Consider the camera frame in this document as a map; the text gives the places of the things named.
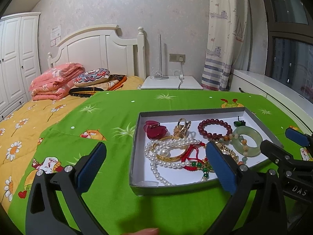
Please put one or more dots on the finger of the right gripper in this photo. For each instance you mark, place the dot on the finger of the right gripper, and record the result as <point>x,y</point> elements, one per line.
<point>285,161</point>
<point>304,140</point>

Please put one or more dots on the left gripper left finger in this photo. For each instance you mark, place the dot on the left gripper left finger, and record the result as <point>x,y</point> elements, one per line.
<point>44,213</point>

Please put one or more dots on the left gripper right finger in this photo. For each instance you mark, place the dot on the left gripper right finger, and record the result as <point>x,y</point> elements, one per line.
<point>267,214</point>

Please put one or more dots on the pale green jade bangle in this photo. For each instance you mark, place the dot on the pale green jade bangle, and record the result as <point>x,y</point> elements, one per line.
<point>247,141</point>

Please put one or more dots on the gold ring scarf clip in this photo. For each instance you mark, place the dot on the gold ring scarf clip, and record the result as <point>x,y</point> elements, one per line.
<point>182,128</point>

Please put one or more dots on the gold bangle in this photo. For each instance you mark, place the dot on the gold bangle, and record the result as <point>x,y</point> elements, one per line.
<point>170,148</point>

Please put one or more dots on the red rose brooch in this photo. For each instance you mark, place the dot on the red rose brooch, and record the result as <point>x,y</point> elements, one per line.
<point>154,130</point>

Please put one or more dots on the bare left hand thumb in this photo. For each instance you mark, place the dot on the bare left hand thumb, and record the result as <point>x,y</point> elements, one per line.
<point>148,231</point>

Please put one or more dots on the white window bench cabinet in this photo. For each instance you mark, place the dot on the white window bench cabinet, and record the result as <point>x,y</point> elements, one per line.
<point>289,101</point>

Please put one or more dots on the grey shallow box tray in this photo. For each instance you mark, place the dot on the grey shallow box tray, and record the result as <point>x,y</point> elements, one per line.
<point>150,176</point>

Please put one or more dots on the yellow daisy bedspread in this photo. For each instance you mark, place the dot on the yellow daisy bedspread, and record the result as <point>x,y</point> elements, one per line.
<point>29,132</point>

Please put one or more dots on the green cartoon print cloth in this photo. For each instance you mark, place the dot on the green cartoon print cloth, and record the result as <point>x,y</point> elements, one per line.
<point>195,211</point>

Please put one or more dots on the striped ship print curtain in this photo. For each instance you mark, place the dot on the striped ship print curtain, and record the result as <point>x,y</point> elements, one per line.
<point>226,34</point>

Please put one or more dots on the white desk lamp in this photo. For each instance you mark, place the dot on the white desk lamp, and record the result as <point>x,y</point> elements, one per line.
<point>159,74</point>

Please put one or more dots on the folded pink quilt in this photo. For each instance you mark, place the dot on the folded pink quilt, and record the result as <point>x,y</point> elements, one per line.
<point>55,83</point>

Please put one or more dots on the white nightstand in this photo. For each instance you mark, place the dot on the white nightstand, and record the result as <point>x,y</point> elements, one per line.
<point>172,83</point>

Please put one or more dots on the patterned embroidered pillow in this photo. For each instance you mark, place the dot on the patterned embroidered pillow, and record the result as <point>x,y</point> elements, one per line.
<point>92,77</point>

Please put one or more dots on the white bed headboard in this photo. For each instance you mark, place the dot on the white bed headboard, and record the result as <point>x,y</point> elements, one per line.
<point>99,46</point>

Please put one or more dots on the white wardrobe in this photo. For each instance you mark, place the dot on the white wardrobe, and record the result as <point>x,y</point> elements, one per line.
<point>19,59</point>

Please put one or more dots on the white charger with cable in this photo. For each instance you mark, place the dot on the white charger with cable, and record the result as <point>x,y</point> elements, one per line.
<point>181,76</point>

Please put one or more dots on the wall power socket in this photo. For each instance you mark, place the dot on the wall power socket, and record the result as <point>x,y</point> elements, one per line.
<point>177,58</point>

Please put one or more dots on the paper notice on wall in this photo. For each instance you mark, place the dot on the paper notice on wall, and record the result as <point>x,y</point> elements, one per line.
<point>55,35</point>

